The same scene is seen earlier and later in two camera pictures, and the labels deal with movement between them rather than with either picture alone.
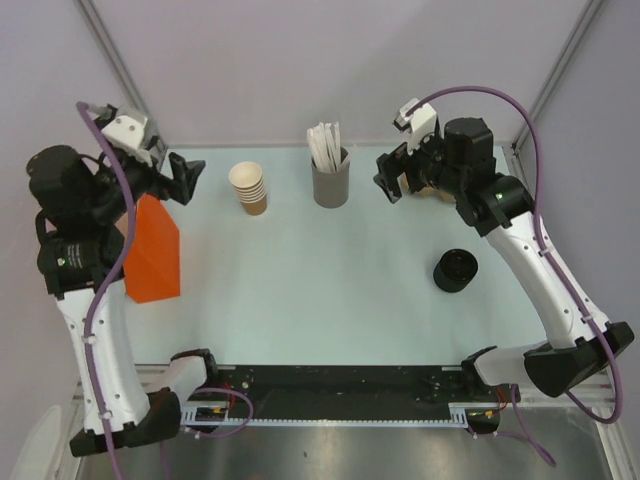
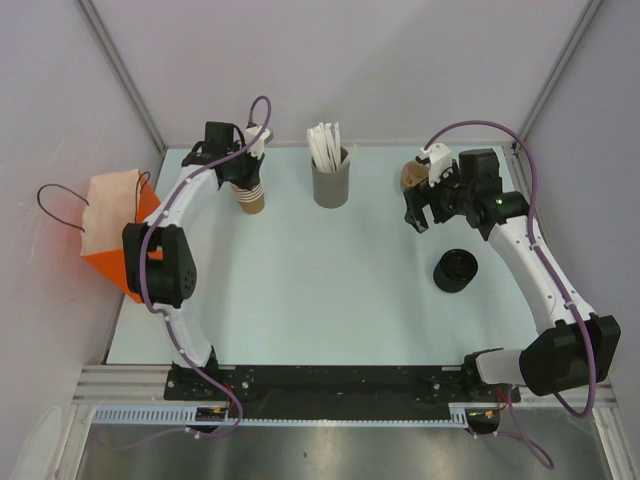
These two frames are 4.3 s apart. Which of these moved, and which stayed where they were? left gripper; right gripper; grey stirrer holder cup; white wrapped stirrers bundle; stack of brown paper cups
Moved: left gripper; right gripper
Stayed: white wrapped stirrers bundle; stack of brown paper cups; grey stirrer holder cup
